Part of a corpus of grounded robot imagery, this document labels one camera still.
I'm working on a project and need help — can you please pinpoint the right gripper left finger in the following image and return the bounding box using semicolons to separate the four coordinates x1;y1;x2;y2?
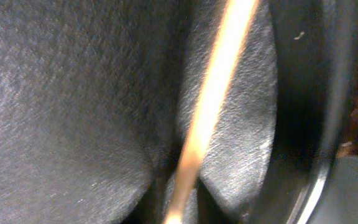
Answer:
0;1;195;223

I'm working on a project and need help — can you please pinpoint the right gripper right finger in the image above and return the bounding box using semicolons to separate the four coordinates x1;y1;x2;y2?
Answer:
178;1;277;212

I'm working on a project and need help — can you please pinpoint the wooden chopstick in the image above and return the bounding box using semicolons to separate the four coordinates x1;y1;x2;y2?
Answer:
162;0;260;224

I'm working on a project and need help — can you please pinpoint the grey plate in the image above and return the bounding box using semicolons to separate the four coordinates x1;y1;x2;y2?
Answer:
286;156;358;224

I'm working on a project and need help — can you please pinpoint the round black tray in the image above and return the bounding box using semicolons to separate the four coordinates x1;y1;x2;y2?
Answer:
116;1;357;223

